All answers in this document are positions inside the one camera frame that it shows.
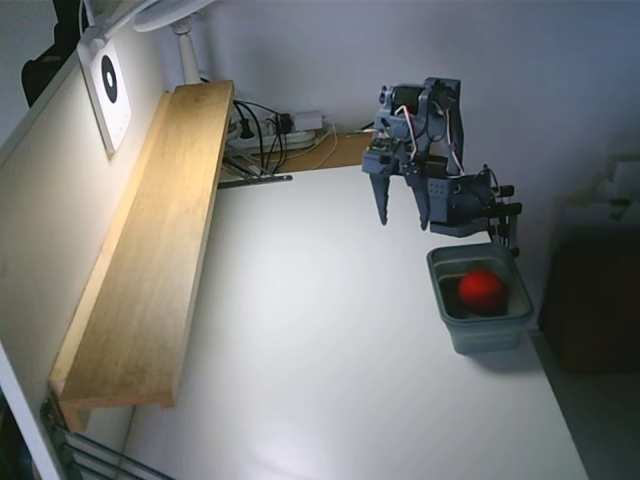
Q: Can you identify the blue-grey gripper body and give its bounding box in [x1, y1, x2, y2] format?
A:
[360, 144, 428, 179]

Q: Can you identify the blue-grey gripper finger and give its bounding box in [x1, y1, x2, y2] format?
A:
[404, 174, 433, 233]
[366, 171, 397, 228]

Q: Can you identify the red ball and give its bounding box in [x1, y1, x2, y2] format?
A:
[458, 268, 505, 317]

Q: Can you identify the grey plastic container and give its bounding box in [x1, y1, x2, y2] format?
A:
[426, 243, 535, 357]

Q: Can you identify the low wooden board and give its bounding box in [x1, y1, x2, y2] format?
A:
[279, 129, 375, 174]

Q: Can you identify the black table clamp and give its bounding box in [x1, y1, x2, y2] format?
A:
[492, 183, 516, 241]
[497, 201, 524, 259]

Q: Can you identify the white power strip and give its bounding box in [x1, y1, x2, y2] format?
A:
[227, 124, 321, 151]

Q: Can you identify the white adapter box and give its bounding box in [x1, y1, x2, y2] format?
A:
[292, 110, 326, 132]

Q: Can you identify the pale grey box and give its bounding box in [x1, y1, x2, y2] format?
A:
[597, 157, 640, 201]

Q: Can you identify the white desk lamp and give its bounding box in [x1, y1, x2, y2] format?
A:
[79, 0, 217, 85]

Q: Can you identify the long wooden shelf plank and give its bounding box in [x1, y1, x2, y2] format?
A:
[48, 79, 236, 434]

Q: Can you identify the white panel with black circle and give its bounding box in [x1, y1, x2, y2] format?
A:
[76, 38, 134, 161]

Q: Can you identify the blue-grey robot base plate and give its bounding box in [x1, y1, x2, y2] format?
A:
[427, 172, 501, 240]

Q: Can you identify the thin white cable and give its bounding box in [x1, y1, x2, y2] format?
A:
[313, 123, 340, 170]

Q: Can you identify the black power cable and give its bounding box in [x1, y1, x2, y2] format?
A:
[233, 99, 289, 175]

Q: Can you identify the grey metal shelf bracket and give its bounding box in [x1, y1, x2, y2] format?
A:
[217, 154, 294, 190]

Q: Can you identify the dark metal frame bracket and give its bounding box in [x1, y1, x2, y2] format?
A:
[39, 394, 176, 480]

